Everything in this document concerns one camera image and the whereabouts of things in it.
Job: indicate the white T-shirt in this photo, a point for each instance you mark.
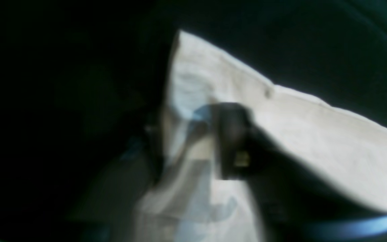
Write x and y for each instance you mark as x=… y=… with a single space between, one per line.
x=191 y=203

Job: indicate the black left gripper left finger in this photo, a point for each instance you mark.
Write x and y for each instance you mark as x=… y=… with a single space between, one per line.
x=105 y=210

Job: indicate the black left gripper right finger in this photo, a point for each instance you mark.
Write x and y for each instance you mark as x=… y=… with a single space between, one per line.
x=294 y=204

